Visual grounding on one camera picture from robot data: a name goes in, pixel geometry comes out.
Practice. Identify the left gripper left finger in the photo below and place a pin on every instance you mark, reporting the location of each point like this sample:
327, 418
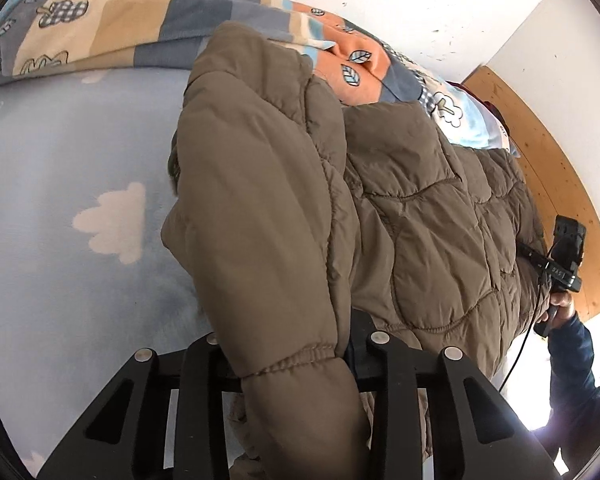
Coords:
160, 417

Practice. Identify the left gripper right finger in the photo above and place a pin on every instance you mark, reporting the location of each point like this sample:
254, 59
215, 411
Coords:
475, 434

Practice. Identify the brown quilted puffer jacket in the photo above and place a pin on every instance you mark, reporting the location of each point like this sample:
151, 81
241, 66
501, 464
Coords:
295, 210

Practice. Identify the dark blue sleeve forearm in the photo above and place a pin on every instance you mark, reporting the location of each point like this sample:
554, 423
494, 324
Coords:
573, 430

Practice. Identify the right hand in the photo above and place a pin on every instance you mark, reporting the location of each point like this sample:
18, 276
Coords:
561, 310

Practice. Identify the wooden headboard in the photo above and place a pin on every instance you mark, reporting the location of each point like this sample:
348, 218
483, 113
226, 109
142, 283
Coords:
554, 183

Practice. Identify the light blue cloud bedsheet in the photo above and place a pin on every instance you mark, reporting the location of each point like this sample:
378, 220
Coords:
85, 281

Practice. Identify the colourful patchwork rolled duvet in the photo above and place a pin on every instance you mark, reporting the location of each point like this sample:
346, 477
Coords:
48, 37

